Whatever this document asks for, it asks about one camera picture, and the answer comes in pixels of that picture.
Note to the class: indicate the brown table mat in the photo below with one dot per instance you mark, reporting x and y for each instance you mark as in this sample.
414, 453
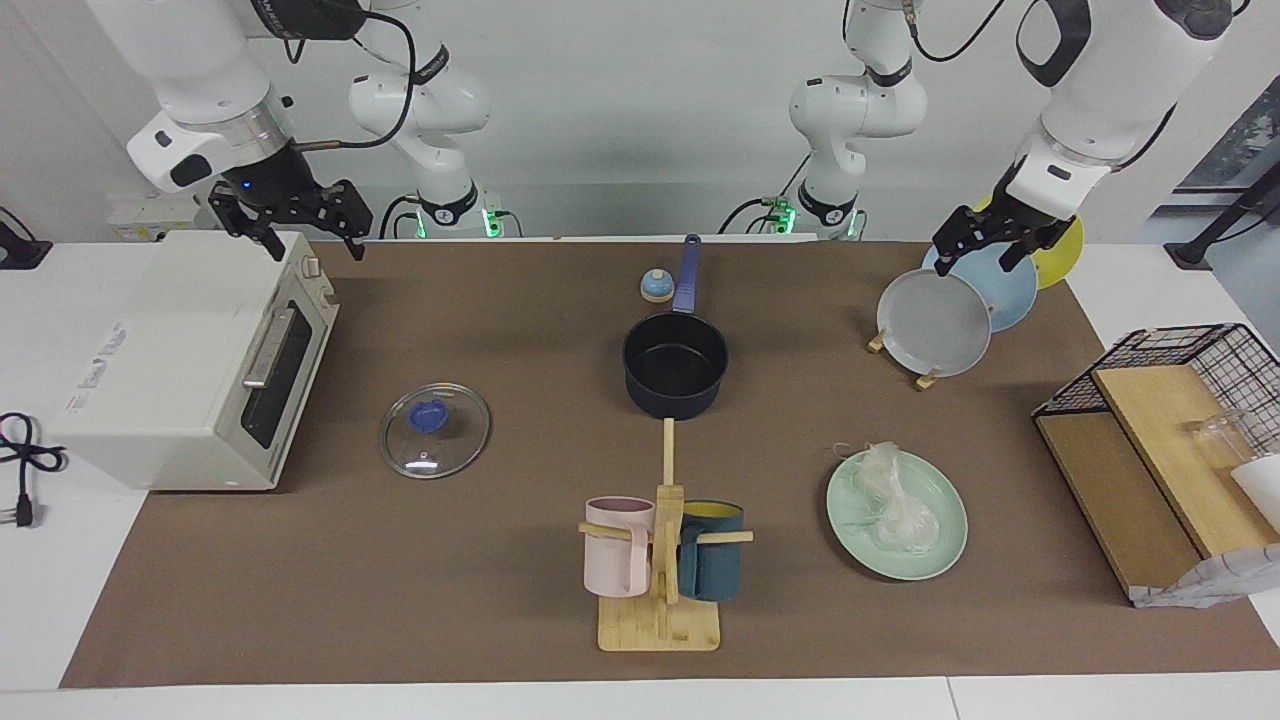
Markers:
500, 580

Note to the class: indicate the cream toaster oven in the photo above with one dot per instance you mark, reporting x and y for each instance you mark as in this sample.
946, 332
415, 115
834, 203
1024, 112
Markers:
170, 370

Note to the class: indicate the wooden dish rack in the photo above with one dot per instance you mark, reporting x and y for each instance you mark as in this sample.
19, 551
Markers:
925, 380

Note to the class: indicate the light blue plate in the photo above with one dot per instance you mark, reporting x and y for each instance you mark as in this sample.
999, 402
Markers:
1010, 295

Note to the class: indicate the grey plate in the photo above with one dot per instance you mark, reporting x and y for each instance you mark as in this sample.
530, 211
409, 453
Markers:
935, 325

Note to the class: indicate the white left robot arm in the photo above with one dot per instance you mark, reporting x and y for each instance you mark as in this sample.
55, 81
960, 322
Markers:
1110, 90

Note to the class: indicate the clear plastic bag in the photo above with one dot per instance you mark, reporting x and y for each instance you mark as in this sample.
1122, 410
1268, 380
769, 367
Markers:
895, 510

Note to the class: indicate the yellow plate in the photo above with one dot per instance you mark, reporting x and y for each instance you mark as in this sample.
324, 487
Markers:
1065, 255

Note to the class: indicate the pink mug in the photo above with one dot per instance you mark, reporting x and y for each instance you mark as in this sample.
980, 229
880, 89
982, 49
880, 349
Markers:
615, 560

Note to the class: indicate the dark teal mug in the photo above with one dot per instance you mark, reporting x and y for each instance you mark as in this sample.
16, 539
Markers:
712, 565

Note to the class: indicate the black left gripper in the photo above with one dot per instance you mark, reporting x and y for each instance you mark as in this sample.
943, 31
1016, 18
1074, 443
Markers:
1020, 215

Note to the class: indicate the clear glass cup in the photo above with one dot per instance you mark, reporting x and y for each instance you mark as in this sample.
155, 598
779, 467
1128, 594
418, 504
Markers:
1220, 440

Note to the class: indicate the black stand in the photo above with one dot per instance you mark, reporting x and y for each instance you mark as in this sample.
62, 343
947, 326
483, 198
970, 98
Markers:
18, 248
1215, 230

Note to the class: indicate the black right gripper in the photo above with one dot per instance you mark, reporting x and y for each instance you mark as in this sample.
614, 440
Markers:
275, 180

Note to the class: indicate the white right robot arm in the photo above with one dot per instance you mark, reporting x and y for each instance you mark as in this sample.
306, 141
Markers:
200, 70

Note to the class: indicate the glass lid with purple knob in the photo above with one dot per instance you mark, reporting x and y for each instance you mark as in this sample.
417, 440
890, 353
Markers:
432, 440

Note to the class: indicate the light green plate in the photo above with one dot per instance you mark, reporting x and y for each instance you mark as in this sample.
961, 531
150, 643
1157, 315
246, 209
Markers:
940, 540

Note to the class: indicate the wooden mug tree stand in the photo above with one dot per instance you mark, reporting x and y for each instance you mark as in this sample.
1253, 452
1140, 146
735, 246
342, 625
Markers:
660, 625

